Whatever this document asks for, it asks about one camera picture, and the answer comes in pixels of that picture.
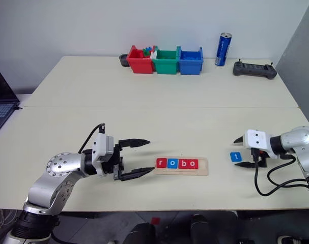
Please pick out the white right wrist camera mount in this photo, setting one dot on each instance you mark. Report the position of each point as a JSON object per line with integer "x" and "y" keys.
{"x": 257, "y": 141}

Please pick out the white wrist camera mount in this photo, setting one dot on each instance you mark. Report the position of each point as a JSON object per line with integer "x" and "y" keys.
{"x": 257, "y": 141}
{"x": 102, "y": 147}

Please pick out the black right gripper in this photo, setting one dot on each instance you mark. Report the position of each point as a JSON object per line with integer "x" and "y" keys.
{"x": 262, "y": 160}

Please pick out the red letter tile o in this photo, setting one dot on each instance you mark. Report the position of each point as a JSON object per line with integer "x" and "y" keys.
{"x": 193, "y": 164}

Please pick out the wooden letter tray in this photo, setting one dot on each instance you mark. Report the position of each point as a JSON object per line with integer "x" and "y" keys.
{"x": 202, "y": 169}

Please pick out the colourful toy bricks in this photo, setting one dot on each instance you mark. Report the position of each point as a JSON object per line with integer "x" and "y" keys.
{"x": 146, "y": 51}

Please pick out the red plastic bin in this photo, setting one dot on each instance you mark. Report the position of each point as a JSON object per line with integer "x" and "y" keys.
{"x": 140, "y": 64}

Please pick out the blue letter tile t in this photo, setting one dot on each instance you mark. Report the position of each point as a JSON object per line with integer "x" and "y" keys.
{"x": 236, "y": 156}

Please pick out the dark laptop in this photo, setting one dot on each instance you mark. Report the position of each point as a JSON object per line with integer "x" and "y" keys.
{"x": 1, "y": 101}

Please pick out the blue letter tile o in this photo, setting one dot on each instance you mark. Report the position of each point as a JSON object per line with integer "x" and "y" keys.
{"x": 172, "y": 163}

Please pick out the green plastic bin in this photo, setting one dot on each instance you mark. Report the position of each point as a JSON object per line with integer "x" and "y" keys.
{"x": 165, "y": 66}

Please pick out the blue drink can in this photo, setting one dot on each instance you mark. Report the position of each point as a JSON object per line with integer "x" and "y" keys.
{"x": 222, "y": 50}

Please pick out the dark rounded shape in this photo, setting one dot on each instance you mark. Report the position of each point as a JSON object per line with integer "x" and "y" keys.
{"x": 140, "y": 233}

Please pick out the white rounded floor object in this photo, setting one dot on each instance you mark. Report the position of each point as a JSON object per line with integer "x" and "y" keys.
{"x": 286, "y": 240}

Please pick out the red letter tile b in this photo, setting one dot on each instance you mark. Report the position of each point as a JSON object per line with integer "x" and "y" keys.
{"x": 183, "y": 164}

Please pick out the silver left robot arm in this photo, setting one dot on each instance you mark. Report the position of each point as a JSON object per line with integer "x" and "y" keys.
{"x": 55, "y": 175}

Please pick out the white red toy piece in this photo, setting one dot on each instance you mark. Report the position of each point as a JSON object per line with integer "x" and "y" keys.
{"x": 153, "y": 54}

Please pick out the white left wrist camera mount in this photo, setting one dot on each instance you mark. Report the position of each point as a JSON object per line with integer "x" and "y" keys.
{"x": 102, "y": 147}

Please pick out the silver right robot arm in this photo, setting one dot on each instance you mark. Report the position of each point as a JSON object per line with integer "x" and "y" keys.
{"x": 302, "y": 145}

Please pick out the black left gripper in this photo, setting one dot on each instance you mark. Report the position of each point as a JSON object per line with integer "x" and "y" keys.
{"x": 116, "y": 163}

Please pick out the red letter tile r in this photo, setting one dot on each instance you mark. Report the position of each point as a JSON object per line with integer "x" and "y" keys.
{"x": 161, "y": 163}

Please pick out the grey remote controller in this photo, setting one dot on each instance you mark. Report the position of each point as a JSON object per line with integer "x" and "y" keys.
{"x": 254, "y": 69}

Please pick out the blue plastic bin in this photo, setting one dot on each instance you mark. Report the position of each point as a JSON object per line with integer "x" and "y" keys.
{"x": 191, "y": 67}

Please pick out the grey partition panel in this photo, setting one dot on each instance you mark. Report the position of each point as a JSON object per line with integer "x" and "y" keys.
{"x": 304, "y": 63}

